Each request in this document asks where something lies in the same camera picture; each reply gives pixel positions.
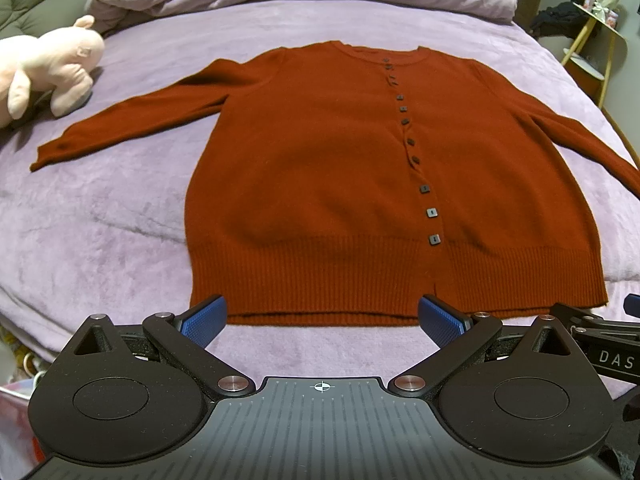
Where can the pink plush toy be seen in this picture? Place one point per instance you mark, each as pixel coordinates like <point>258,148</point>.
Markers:
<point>55,55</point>

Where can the red button cardigan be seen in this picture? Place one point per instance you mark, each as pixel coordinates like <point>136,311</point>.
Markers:
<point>310,185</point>

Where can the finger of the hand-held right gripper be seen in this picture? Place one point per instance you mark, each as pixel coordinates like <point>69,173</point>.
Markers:
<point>590,317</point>

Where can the yellow-legged side table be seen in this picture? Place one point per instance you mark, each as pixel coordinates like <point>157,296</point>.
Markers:
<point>595,40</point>

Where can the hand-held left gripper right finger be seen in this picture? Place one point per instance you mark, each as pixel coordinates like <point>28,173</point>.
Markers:
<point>440,322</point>

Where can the black cloth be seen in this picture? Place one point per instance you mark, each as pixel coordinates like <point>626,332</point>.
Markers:
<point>560,20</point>

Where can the red and white bag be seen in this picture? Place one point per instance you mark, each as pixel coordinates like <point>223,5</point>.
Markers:
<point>15,410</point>

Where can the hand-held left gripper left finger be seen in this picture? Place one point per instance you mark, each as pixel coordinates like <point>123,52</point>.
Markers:
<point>206,317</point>

